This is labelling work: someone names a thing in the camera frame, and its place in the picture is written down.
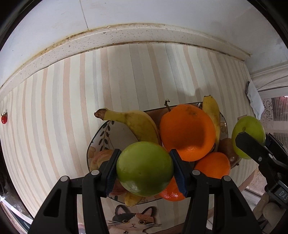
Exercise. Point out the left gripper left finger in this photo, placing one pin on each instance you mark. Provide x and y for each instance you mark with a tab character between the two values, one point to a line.
96	185

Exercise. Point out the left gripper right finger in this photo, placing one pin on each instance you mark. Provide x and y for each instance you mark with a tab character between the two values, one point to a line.
194	185

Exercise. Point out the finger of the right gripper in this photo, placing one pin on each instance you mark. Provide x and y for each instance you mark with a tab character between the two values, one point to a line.
255	150
275	146

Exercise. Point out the green apple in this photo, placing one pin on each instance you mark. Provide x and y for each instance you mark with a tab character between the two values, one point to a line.
144	168
253	127

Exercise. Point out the large yellow banana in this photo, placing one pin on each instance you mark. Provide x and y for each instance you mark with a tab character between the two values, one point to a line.
210	107

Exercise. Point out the small yellow banana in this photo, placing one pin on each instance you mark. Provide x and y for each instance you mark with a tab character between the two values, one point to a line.
140	123

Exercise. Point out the small orange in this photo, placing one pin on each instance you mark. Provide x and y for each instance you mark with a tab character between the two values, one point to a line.
171	192

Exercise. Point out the red apple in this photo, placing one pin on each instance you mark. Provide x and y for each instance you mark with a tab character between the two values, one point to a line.
97	160

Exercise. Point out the patterned ceramic plate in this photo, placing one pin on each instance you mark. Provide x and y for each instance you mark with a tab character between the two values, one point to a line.
115	135

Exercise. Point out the large orange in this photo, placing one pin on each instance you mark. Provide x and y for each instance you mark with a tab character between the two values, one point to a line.
189	130

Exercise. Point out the white tissue paper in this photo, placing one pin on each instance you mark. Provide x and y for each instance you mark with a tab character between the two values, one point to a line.
255	101

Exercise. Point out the black smartphone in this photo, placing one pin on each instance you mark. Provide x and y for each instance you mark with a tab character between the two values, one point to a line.
246	88

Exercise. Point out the red cherry tomato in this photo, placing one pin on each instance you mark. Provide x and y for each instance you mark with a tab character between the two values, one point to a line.
4	118

